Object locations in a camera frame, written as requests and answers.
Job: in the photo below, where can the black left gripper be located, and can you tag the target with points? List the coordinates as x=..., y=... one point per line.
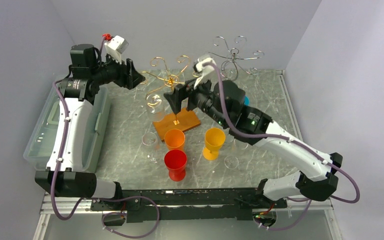
x=128, y=76

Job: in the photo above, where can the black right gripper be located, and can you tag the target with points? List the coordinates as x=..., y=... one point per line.
x=181, y=92

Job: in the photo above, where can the clear wine glass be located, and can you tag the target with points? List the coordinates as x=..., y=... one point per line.
x=237, y=148
x=151, y=146
x=155, y=107

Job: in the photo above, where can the orange plastic wine glass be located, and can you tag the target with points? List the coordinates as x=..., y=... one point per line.
x=174, y=139

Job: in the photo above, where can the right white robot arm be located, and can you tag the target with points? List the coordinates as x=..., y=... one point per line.
x=315, y=178

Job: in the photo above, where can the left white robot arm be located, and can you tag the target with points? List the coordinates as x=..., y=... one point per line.
x=64, y=175

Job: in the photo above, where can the yellow plastic wine glass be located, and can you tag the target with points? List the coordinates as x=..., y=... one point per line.
x=214, y=139

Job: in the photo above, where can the blue plastic wine glass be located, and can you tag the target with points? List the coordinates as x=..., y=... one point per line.
x=246, y=101

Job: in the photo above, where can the red plastic wine glass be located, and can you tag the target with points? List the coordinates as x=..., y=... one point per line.
x=176, y=161

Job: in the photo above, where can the clear plastic storage bin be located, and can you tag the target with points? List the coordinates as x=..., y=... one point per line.
x=42, y=140

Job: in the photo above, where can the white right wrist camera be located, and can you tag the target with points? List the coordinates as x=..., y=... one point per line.
x=204, y=65

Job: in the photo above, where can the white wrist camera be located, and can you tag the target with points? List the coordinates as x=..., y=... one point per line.
x=204, y=65
x=115, y=47

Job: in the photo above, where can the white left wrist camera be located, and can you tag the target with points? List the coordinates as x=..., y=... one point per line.
x=115, y=47

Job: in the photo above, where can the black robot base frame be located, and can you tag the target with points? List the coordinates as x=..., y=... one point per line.
x=240, y=203

